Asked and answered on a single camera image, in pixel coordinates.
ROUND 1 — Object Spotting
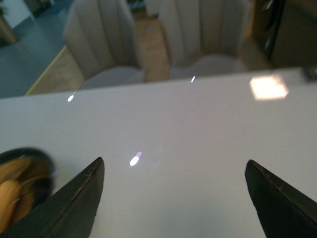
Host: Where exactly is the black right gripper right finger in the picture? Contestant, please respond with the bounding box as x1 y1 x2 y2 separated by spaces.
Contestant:
245 160 317 238

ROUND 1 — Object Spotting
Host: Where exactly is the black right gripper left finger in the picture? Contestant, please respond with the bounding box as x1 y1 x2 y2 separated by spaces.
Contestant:
0 157 105 238

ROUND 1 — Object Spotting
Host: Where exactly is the yellow corn cob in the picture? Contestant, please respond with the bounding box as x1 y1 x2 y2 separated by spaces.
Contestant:
0 157 51 232

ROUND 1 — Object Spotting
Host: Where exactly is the white electric cooking pot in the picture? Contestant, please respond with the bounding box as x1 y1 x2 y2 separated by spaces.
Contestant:
0 147 56 230

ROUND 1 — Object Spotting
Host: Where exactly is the dark cabinet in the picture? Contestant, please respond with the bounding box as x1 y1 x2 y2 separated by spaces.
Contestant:
242 0 317 70

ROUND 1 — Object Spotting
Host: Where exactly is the left beige chair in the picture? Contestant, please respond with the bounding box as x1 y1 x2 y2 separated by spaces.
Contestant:
63 0 146 89

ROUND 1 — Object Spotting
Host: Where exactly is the beige chair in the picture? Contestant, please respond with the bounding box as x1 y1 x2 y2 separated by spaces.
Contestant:
63 0 146 89
158 0 252 80

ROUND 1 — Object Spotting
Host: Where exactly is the right beige chair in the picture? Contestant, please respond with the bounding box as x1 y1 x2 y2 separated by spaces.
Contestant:
158 0 252 80

